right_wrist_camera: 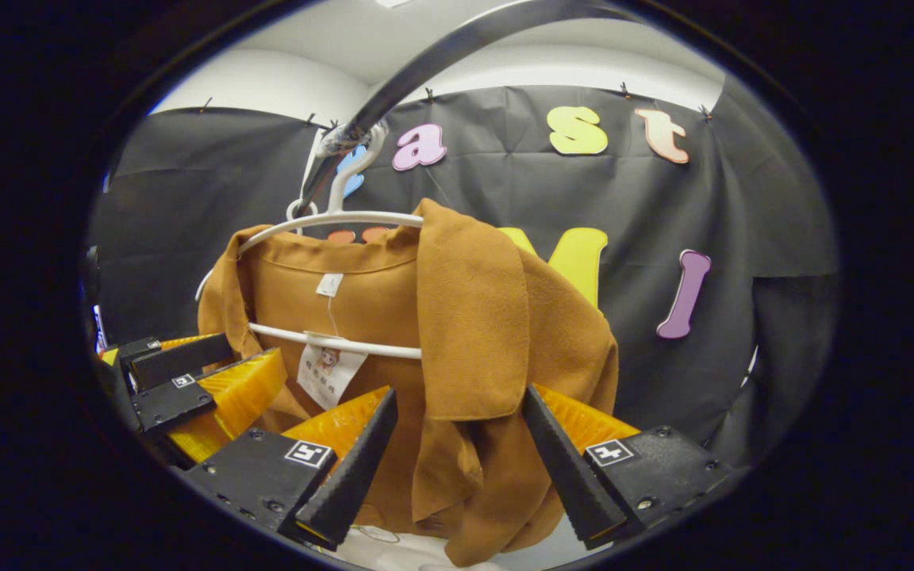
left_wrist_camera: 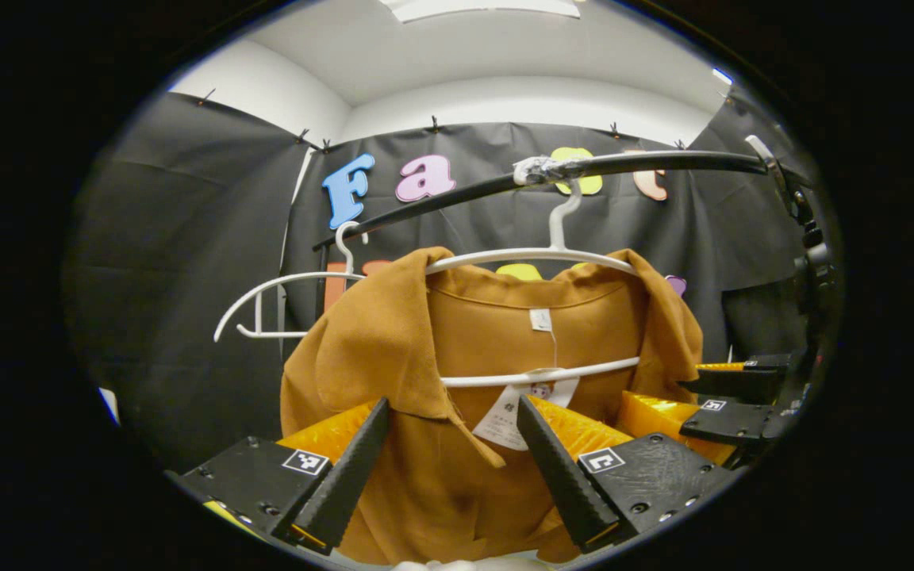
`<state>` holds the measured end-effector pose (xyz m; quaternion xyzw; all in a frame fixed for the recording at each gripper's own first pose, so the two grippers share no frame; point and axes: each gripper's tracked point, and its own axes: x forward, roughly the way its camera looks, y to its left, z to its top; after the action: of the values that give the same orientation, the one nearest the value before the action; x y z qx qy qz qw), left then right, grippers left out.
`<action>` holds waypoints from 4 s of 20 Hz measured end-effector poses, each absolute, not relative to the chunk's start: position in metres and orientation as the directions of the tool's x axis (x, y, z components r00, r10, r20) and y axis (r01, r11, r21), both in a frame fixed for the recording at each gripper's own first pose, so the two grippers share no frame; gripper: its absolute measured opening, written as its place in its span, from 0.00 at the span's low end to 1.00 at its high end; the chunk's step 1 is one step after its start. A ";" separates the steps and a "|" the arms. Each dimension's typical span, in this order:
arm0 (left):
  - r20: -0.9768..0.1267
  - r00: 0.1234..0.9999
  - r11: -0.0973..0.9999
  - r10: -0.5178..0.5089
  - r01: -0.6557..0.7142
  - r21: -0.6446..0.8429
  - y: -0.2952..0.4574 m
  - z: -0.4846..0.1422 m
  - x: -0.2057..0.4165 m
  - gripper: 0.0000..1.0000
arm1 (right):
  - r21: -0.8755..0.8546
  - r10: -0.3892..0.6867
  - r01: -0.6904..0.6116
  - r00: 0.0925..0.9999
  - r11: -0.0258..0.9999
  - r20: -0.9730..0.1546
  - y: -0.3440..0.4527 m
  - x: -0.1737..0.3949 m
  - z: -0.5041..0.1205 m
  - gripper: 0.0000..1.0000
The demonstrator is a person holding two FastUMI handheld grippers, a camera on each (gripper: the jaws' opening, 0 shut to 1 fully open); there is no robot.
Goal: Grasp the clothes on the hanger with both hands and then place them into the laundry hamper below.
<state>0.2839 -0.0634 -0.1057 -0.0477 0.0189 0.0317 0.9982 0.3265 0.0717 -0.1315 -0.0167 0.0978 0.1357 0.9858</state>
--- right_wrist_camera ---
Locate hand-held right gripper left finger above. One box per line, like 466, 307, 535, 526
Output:
179, 386, 400, 552

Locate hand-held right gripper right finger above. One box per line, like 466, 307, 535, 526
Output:
522, 384, 735, 552

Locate brown jacket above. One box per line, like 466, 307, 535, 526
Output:
197, 198, 620, 568

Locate white plastic clothes hanger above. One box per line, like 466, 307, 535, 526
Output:
194, 121, 426, 362
286, 197, 321, 236

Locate black clothes rack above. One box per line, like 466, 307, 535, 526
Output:
292, 0, 648, 219

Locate black backdrop cloth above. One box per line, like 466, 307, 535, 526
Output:
88, 79, 840, 469

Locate row of black cloth clips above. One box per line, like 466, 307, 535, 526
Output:
197, 79, 716, 132

